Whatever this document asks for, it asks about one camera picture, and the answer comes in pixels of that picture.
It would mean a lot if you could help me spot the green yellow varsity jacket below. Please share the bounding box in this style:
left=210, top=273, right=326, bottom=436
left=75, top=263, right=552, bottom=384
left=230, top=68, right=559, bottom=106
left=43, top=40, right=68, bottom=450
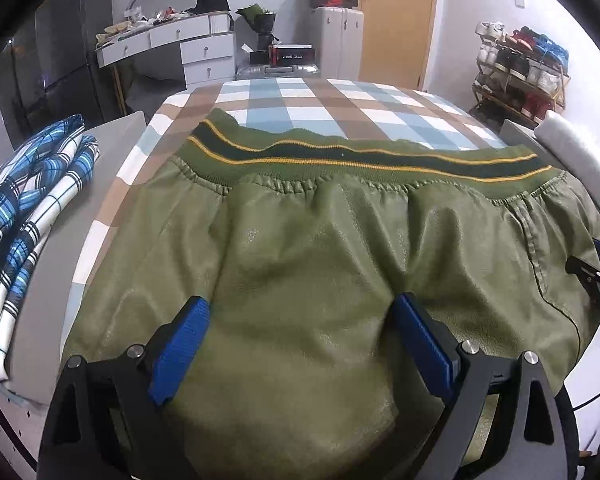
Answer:
left=64, top=110, right=600, bottom=479

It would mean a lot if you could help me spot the wooden shoe rack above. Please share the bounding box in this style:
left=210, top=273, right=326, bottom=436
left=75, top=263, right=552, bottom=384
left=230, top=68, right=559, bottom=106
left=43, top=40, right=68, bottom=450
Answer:
left=470, top=22, right=570, bottom=129

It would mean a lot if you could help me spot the blue plaid folded bedding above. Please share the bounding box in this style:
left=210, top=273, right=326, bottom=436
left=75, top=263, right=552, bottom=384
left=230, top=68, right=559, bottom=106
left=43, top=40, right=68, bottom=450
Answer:
left=0, top=114, right=99, bottom=382

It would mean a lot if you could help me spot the checkered bed sheet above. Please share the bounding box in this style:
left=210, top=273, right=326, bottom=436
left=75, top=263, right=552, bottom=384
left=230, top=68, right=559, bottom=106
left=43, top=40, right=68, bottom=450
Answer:
left=61, top=78, right=503, bottom=336

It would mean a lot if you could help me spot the wooden door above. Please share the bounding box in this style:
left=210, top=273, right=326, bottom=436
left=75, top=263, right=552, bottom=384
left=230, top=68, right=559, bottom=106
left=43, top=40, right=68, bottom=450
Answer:
left=358, top=0, right=437, bottom=89

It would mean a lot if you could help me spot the white tall suitcase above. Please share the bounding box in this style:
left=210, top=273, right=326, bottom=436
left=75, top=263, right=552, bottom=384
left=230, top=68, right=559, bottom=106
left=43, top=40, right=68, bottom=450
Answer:
left=309, top=6, right=364, bottom=80

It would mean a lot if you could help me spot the black refrigerator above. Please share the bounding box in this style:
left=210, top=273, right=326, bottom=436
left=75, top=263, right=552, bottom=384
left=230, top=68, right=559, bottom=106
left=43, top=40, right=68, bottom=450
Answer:
left=0, top=0, right=121, bottom=148

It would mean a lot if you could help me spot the silver aluminium suitcase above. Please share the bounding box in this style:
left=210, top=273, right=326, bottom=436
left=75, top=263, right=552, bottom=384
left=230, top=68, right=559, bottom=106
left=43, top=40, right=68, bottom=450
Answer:
left=235, top=64, right=321, bottom=80

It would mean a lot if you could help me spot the black red box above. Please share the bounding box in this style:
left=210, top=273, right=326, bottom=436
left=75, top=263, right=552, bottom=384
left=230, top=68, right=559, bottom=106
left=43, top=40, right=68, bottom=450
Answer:
left=249, top=44, right=315, bottom=67

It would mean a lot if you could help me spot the white drawer desk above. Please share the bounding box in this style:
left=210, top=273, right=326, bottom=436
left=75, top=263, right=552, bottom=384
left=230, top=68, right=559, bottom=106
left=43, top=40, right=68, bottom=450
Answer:
left=96, top=12, right=236, bottom=117

